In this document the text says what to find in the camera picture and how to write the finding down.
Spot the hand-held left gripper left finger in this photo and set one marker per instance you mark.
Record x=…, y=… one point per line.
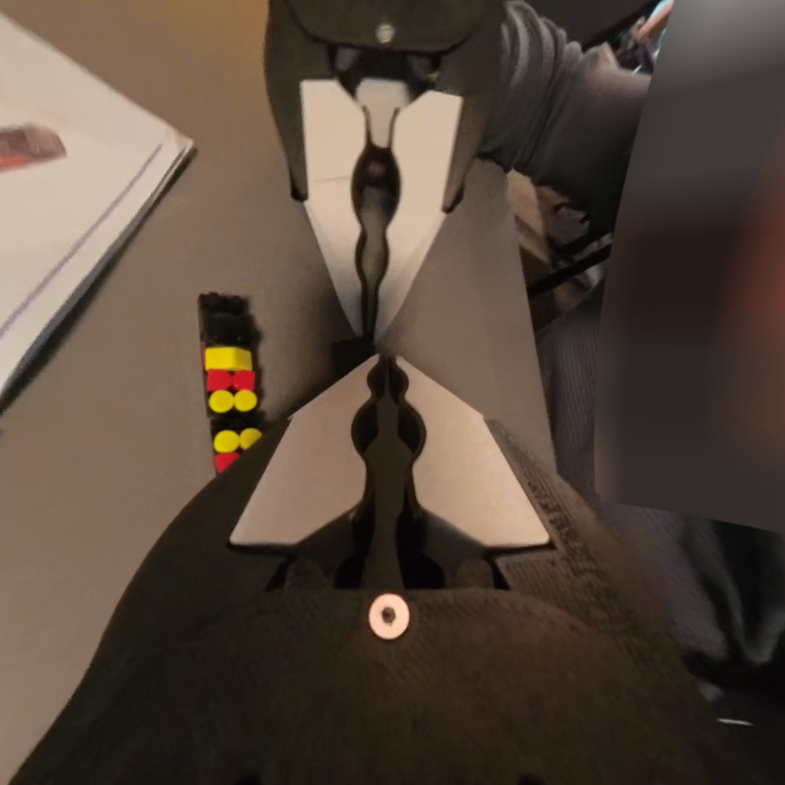
x=300, y=490

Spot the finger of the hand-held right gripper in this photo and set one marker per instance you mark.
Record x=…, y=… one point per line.
x=328, y=159
x=429, y=172

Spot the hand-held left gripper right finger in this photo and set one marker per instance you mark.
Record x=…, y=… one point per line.
x=478, y=490

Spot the small wide black lego piece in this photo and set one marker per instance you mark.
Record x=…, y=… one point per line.
x=349, y=355

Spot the person's right forearm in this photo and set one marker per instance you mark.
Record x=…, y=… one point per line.
x=552, y=110

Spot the black red yellow lego model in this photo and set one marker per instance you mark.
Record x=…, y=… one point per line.
x=230, y=362

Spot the lego instruction booklet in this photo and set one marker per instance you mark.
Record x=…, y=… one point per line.
x=73, y=214

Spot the person's grey knit clothing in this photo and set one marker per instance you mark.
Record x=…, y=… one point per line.
x=570, y=380

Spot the black bar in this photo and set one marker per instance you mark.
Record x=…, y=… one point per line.
x=570, y=270

